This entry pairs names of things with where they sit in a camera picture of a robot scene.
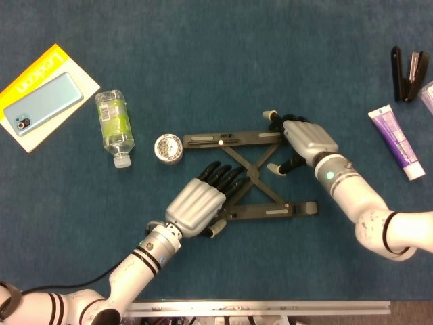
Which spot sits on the aluminium frame rail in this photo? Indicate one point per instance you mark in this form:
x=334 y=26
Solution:
x=253 y=309

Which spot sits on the black folding laptop stand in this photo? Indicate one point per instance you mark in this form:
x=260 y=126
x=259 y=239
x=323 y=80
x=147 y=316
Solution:
x=243 y=135

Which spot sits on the teal felt table cloth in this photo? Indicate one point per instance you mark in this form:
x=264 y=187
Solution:
x=203 y=50

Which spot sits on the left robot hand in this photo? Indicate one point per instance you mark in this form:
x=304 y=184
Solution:
x=194 y=206

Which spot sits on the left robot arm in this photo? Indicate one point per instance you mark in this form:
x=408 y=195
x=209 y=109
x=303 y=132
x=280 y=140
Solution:
x=135 y=274

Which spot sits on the black stapler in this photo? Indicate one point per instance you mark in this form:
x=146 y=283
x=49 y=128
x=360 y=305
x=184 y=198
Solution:
x=404 y=86

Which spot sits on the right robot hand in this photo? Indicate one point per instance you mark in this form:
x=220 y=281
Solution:
x=311 y=139

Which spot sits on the purple white toothpaste tube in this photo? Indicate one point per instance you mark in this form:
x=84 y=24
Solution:
x=395 y=139

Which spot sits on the light blue smartphone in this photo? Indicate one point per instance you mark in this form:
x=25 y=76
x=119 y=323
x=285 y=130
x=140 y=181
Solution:
x=44 y=105

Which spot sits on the yellow white booklet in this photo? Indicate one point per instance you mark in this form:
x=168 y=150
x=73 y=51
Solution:
x=86 y=84

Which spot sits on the small round metal tin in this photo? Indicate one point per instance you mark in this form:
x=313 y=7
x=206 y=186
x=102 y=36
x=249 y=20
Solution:
x=168 y=149

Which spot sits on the clear bottle green label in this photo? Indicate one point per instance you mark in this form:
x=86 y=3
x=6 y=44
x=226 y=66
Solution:
x=115 y=122

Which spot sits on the clear plastic card packet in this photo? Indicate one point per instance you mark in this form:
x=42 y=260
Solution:
x=429 y=94

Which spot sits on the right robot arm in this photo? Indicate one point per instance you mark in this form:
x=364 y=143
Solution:
x=358 y=199

